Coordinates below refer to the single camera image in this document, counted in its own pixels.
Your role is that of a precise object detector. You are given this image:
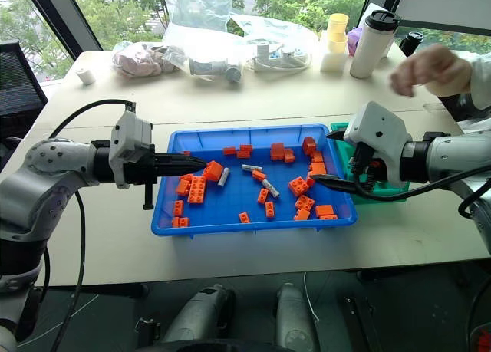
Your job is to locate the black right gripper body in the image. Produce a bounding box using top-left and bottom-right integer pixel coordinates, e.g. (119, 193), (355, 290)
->
(350, 142), (387, 189)

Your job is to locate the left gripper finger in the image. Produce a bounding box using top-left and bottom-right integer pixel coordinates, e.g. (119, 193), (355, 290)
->
(155, 154), (208, 166)
(155, 163), (208, 176)

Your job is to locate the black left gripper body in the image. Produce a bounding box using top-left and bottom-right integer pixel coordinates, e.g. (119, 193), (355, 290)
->
(123, 152), (159, 211)

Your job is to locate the green plastic bin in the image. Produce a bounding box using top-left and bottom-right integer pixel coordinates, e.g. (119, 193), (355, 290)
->
(329, 122), (407, 206)

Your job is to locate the person's bare hand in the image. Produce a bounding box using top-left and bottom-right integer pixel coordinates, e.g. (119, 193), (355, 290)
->
(389, 43), (473, 98)

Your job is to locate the orange plastic toy brick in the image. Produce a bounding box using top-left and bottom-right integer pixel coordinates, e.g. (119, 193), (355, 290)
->
(202, 160), (225, 183)

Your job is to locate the blue plastic tray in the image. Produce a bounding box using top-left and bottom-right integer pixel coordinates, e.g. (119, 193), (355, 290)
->
(150, 123), (358, 239)

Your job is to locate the white plastic container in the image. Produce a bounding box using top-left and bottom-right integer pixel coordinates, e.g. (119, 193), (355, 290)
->
(319, 29), (349, 74)

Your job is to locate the white tumbler with black lid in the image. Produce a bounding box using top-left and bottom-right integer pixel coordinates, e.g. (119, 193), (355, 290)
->
(349, 9), (400, 80)

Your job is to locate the purple object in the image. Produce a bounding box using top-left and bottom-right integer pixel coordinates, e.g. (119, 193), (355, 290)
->
(346, 26), (364, 58)

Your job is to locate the white and grey cylindrical device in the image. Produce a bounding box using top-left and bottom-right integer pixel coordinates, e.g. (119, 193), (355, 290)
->
(188, 56), (244, 84)

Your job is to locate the yellow plastic cup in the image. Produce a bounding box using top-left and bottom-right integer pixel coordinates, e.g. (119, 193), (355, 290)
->
(326, 12), (351, 54)

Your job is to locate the plastic bag with pink items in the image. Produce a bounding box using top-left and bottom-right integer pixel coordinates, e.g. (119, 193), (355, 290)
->
(111, 41), (188, 79)

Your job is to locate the plastic bag with white charger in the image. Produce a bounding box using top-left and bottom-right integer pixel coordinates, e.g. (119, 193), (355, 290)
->
(229, 13), (320, 74)

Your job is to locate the small white roll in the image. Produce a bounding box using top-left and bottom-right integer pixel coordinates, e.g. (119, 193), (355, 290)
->
(75, 67), (96, 86)

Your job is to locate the black bottle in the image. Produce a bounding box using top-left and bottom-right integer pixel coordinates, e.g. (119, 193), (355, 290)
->
(398, 31), (425, 57)

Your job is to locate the grey robot leg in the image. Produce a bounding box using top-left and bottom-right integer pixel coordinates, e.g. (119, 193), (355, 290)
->
(275, 282), (320, 352)
(160, 284), (237, 346)

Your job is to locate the clear plastic bag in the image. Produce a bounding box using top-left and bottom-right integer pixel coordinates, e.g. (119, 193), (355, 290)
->
(159, 0), (236, 46)

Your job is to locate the black mesh chair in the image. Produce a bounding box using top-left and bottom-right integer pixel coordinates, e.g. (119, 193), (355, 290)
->
(0, 40), (49, 129)

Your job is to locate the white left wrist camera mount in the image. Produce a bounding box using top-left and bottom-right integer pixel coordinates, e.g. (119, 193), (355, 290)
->
(108, 110), (155, 190)

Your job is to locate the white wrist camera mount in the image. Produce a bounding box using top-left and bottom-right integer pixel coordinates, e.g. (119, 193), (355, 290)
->
(108, 110), (155, 190)
(344, 100), (414, 189)

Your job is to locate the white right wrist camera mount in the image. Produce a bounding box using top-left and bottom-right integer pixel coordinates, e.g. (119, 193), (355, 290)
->
(344, 100), (414, 189)

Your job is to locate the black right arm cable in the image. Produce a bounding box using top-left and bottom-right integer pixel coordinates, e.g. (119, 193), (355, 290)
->
(351, 163), (491, 219)

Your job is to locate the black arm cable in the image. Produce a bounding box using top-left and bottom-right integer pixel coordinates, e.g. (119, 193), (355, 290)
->
(48, 99), (138, 352)
(351, 163), (491, 219)

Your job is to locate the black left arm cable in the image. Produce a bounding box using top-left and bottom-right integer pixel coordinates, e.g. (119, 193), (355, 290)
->
(48, 99), (138, 352)

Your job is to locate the thin white string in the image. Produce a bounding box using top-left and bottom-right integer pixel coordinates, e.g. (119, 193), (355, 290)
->
(302, 271), (320, 323)

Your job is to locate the black metal bracket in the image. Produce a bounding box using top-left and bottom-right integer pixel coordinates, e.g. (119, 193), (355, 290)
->
(342, 295), (375, 352)

